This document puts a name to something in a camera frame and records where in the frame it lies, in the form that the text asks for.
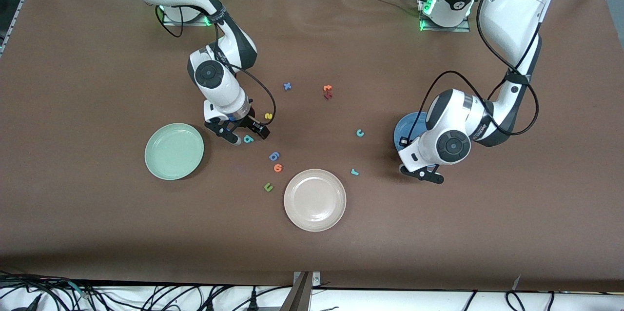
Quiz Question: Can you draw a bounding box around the blue plate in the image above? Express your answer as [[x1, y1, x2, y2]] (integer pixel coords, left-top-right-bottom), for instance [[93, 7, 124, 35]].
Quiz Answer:
[[393, 112, 430, 154]]

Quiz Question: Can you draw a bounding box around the green plate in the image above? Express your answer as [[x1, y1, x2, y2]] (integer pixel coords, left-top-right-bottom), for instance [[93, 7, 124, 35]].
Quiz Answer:
[[144, 123, 205, 181]]

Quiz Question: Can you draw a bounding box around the beige plate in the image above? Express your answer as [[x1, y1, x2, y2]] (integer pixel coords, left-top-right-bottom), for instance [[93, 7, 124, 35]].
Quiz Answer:
[[283, 169, 347, 232]]

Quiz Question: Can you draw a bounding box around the brown table cover sheet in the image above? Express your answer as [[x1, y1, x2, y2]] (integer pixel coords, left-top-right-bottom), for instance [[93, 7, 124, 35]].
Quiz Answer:
[[0, 0, 624, 292]]

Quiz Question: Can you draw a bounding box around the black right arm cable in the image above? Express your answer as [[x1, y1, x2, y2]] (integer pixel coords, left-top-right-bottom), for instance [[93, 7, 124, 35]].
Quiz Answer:
[[156, 5, 277, 132]]

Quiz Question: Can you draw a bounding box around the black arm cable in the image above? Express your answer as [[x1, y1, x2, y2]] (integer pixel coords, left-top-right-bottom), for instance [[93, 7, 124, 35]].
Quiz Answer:
[[156, 5, 277, 132], [407, 0, 540, 149]]

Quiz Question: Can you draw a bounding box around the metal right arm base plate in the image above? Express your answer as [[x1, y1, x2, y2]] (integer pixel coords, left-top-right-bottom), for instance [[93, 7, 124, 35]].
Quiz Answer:
[[162, 6, 215, 27]]

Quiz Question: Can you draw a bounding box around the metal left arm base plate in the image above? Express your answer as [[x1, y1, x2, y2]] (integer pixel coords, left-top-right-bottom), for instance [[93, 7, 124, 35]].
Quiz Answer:
[[419, 0, 471, 33]]

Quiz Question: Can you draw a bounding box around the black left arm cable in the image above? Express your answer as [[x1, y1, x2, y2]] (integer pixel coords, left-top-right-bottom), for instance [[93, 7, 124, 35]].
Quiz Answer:
[[407, 0, 540, 149]]

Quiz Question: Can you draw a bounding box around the metal table edge bracket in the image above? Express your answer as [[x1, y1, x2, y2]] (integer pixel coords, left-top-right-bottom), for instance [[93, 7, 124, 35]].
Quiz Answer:
[[292, 271, 321, 311]]

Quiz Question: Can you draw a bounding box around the aluminium frame rail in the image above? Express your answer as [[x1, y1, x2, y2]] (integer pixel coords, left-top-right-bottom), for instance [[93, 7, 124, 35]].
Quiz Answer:
[[0, 0, 49, 56]]

